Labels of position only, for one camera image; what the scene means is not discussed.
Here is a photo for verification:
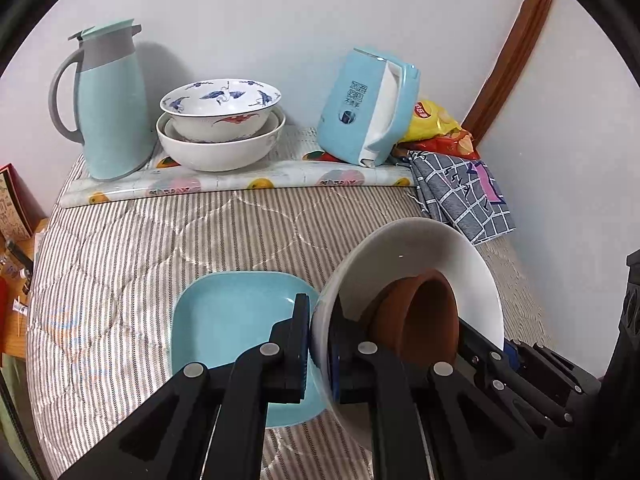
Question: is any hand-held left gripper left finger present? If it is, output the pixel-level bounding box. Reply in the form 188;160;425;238
57;292;313;480

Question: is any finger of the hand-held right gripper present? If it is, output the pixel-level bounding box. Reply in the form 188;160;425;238
457;322;576;431
502;339;588;397

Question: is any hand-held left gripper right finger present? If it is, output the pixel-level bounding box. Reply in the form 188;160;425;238
327;294;563;480

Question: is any blue square plate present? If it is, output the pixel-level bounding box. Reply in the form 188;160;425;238
171;271;331;429

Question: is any brown bowl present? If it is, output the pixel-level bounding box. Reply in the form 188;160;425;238
367;268;460;368

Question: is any small white bowl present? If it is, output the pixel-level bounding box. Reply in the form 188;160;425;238
310;217;505;453

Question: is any rolled fruit print mat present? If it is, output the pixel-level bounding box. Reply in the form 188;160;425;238
57;127;416;209

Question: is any grey checked cloth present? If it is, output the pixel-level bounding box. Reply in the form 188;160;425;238
400;150;517;246

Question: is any large white bowl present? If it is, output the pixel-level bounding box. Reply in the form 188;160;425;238
156;107;287;172

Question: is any blue electric kettle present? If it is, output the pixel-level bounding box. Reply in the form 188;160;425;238
316;48;421;168

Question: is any medium white bowl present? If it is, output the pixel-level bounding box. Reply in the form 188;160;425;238
162;110;281;143

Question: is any yellow chips bag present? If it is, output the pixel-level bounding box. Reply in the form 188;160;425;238
397;99;463;143

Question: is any crane pattern porcelain bowl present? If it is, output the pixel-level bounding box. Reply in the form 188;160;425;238
160;78;282;143

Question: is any wooden side table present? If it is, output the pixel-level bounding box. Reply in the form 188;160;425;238
0;217;51;361

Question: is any green cloth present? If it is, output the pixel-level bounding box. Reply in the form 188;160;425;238
0;355;31;480

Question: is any small black bottle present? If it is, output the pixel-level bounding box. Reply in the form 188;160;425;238
5;239;36;281

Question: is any teal thermos jug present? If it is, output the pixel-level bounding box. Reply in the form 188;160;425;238
48;19;156;181

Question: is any patterned box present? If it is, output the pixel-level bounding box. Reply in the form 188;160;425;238
0;162;48;243

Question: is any wooden door frame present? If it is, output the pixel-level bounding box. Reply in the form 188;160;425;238
460;0;558;143

